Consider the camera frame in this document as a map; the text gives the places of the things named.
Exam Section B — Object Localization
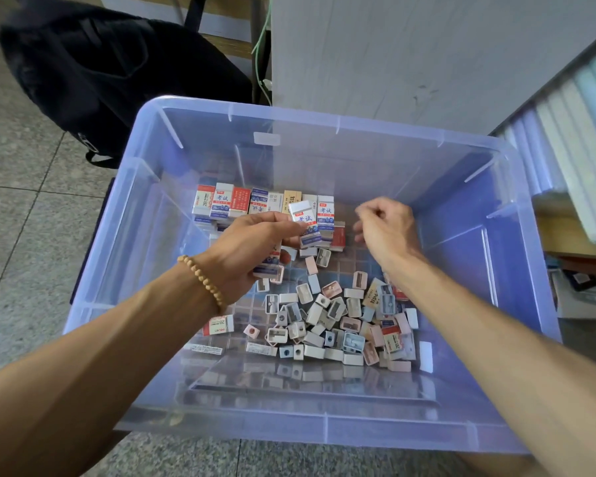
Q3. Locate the black backpack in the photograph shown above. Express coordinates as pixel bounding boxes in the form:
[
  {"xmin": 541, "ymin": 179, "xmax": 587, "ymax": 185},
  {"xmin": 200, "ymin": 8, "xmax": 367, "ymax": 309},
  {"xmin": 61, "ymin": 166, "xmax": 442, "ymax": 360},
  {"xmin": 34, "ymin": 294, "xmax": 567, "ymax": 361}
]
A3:
[{"xmin": 0, "ymin": 0, "xmax": 260, "ymax": 170}]

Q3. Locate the blue striped eraser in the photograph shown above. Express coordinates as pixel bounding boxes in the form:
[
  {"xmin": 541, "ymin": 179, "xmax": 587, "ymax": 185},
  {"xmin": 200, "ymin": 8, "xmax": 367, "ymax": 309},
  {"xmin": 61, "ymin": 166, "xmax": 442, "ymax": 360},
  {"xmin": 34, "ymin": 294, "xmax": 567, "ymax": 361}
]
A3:
[{"xmin": 288, "ymin": 199, "xmax": 324, "ymax": 249}]

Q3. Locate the beaded wooden bracelet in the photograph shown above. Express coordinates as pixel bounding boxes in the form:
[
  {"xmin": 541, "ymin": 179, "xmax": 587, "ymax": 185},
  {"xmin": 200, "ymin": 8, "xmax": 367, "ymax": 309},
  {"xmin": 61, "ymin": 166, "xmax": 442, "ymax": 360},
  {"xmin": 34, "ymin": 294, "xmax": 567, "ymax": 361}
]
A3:
[{"xmin": 177, "ymin": 255, "xmax": 228, "ymax": 316}]

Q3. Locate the row of erasers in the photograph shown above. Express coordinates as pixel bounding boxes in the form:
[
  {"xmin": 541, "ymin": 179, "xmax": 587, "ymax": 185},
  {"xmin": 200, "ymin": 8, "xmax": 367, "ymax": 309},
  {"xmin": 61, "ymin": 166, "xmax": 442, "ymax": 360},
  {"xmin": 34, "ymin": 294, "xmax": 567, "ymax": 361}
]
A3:
[{"xmin": 191, "ymin": 184, "xmax": 347, "ymax": 256}]

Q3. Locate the stack of white blue books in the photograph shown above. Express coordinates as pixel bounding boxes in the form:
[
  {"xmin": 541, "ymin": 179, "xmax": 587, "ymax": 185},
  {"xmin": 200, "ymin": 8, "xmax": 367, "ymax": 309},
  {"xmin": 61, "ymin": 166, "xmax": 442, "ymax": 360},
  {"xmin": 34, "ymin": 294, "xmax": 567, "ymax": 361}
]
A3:
[{"xmin": 491, "ymin": 49, "xmax": 596, "ymax": 244}]

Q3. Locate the person's left forearm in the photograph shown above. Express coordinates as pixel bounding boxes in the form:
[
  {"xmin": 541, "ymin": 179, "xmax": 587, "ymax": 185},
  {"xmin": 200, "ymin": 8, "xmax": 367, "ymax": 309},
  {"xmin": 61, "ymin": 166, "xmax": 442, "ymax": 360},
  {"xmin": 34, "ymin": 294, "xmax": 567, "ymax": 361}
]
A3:
[{"xmin": 0, "ymin": 268, "xmax": 224, "ymax": 477}]

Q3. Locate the white cabinet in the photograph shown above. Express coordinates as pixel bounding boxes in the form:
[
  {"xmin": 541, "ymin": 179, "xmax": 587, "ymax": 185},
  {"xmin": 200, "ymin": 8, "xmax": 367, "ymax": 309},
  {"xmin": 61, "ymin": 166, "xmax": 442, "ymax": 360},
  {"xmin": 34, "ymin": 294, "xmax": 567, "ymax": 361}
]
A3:
[{"xmin": 268, "ymin": 0, "xmax": 596, "ymax": 135}]

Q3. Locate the person's left hand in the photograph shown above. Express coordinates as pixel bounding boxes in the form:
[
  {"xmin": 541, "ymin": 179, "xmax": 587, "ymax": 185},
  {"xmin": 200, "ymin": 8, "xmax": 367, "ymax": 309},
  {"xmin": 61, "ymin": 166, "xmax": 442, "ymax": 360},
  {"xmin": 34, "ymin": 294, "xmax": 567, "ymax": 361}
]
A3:
[{"xmin": 201, "ymin": 211, "xmax": 309, "ymax": 306}]

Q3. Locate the pile of boxed erasers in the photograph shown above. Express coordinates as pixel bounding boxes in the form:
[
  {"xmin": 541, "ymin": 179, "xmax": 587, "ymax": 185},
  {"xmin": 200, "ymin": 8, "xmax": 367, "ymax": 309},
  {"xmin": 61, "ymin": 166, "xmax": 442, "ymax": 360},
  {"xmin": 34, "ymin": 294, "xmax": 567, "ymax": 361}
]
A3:
[{"xmin": 183, "ymin": 248, "xmax": 421, "ymax": 372}]

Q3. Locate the cardboard box with papers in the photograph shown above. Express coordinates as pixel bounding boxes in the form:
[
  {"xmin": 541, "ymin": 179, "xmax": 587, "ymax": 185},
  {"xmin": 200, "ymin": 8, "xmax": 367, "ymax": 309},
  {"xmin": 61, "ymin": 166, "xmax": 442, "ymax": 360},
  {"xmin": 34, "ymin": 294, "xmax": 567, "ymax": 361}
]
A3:
[{"xmin": 99, "ymin": 0, "xmax": 272, "ymax": 56}]

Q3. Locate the clear plastic storage bin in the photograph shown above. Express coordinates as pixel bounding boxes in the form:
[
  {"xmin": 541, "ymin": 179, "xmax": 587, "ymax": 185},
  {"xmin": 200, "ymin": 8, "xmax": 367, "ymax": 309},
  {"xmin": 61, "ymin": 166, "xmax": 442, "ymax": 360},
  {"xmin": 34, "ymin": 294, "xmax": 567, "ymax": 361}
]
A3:
[{"xmin": 62, "ymin": 96, "xmax": 562, "ymax": 455}]

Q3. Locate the person's right hand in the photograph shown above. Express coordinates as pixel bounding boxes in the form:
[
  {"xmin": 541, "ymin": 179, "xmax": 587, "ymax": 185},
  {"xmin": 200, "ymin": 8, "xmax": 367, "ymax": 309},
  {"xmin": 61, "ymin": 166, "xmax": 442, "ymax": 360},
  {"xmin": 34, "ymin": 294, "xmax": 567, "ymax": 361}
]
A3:
[{"xmin": 352, "ymin": 196, "xmax": 423, "ymax": 269}]

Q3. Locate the green cable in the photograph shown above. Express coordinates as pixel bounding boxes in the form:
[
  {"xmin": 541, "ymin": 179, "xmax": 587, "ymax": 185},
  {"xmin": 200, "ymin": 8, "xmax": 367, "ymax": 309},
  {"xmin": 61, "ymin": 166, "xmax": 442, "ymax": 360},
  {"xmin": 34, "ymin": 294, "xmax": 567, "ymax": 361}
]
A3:
[{"xmin": 251, "ymin": 0, "xmax": 276, "ymax": 105}]

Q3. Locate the person's right forearm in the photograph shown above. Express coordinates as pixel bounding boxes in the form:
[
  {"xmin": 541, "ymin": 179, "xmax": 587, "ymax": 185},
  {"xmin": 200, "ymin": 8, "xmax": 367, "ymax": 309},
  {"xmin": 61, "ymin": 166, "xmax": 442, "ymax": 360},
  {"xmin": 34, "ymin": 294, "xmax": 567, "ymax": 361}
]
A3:
[{"xmin": 392, "ymin": 255, "xmax": 596, "ymax": 477}]

